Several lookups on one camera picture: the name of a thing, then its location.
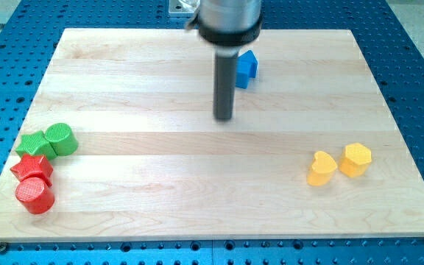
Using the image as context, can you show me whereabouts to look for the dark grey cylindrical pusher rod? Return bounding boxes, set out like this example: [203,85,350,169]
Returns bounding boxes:
[213,50,238,121]

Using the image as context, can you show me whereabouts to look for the blue cube block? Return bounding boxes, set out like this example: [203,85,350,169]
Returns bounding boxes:
[236,50,258,89]

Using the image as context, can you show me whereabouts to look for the green star block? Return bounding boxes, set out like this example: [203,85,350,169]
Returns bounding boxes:
[15,130,57,160]

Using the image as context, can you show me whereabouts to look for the red star block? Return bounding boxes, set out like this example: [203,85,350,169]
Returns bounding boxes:
[10,154,53,187]

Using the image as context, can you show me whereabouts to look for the light wooden board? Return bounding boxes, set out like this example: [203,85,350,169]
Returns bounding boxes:
[0,28,424,242]

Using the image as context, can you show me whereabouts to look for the yellow heart block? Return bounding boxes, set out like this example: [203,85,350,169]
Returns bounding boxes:
[306,151,337,186]

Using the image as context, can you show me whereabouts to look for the yellow hexagon block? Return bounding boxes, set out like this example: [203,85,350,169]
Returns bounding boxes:
[339,143,372,177]

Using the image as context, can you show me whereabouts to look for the green cylinder block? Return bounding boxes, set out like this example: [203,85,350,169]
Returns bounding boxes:
[45,123,79,156]

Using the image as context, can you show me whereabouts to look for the red cylinder block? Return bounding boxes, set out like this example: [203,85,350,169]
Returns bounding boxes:
[15,177,54,214]

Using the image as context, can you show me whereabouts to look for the clear acrylic mount plate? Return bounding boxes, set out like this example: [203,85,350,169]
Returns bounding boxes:
[167,0,200,18]

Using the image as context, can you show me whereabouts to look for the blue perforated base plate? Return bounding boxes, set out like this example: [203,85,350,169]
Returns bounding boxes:
[0,0,424,264]

